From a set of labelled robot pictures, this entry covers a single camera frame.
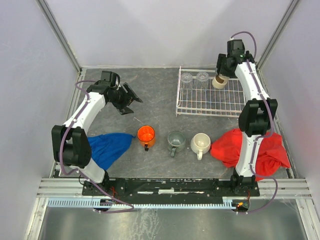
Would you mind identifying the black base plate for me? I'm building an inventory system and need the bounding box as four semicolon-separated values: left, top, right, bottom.
98;177;260;204

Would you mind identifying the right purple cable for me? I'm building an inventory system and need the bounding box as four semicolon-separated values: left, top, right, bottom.
229;31;279;215

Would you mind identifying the purple cable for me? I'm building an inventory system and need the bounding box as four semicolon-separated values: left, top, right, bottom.
229;31;279;215
59;80;136;215

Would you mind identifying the cream ceramic mug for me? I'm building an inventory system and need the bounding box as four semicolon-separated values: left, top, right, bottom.
190;133;211;161

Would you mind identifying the red cloth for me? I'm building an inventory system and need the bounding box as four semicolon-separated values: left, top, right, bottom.
210;128;291;176

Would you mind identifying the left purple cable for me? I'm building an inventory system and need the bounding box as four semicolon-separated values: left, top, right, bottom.
59;80;136;215

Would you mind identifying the white wire dish rack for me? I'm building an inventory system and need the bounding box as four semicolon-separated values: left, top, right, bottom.
175;66;246;118

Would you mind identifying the grey-green glazed mug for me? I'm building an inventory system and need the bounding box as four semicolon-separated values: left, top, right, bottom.
167;131;186;158

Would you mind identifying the aluminium frame rail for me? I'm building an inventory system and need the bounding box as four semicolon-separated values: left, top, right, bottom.
36;178;312;200

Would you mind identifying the blue cable duct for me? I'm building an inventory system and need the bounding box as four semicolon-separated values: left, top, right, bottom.
47;197;236;210

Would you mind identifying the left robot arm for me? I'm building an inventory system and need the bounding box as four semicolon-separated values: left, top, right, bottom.
51;70;142;184

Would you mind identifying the orange enamel mug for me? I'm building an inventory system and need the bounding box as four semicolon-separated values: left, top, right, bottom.
137;125;156;152

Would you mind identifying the clear plastic cup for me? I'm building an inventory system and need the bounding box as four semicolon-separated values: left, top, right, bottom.
195;71;210;90
180;72;194;90

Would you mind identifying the steel tin cup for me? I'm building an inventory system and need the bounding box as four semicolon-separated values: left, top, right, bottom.
212;74;230;90

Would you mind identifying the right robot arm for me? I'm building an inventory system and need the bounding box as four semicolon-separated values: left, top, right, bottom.
212;38;278;197

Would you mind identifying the blue cloth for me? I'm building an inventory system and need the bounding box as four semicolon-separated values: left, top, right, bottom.
88;133;135;171

